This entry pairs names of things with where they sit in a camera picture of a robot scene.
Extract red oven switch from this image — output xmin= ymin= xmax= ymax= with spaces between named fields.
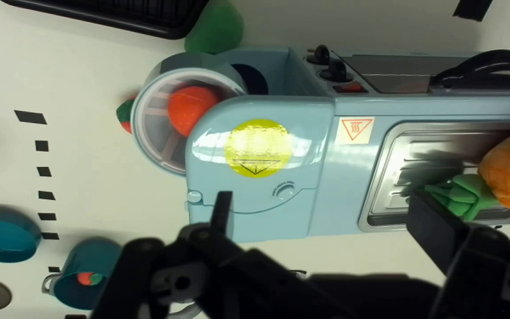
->
xmin=332 ymin=82 xmax=366 ymax=95

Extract red triangle heat sticker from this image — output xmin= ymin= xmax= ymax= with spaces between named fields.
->
xmin=332 ymin=116 xmax=376 ymax=148

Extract black ridged tray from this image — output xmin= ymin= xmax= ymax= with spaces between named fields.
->
xmin=0 ymin=0 xmax=208 ymax=41

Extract small red green toy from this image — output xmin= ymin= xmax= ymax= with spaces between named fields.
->
xmin=75 ymin=272 xmax=106 ymax=289

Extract light blue toy oven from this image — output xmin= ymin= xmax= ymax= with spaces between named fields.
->
xmin=141 ymin=45 xmax=510 ymax=245

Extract round yellow warning sticker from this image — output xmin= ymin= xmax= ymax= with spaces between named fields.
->
xmin=222 ymin=118 xmax=293 ymax=180

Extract black oven knob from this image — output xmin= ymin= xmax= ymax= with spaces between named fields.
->
xmin=306 ymin=43 xmax=334 ymax=68
xmin=318 ymin=59 xmax=353 ymax=86

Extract teal toy kettle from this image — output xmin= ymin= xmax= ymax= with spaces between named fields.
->
xmin=0 ymin=206 xmax=42 ymax=265

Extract round blue oven button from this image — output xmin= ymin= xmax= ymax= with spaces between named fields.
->
xmin=270 ymin=180 xmax=297 ymax=201

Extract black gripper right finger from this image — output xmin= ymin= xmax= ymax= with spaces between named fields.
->
xmin=405 ymin=194 xmax=510 ymax=319

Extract black tape strip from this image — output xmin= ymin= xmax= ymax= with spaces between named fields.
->
xmin=12 ymin=109 xmax=47 ymax=126
xmin=451 ymin=0 xmax=495 ymax=24

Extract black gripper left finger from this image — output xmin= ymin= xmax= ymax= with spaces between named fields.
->
xmin=88 ymin=190 xmax=350 ymax=319

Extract orange toy ball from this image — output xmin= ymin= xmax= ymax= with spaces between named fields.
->
xmin=164 ymin=86 xmax=219 ymax=139

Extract green toy vegetable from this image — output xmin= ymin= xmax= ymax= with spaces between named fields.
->
xmin=182 ymin=0 xmax=245 ymax=57

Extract silver griddle plate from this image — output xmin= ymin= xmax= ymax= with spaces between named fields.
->
xmin=357 ymin=121 xmax=510 ymax=235

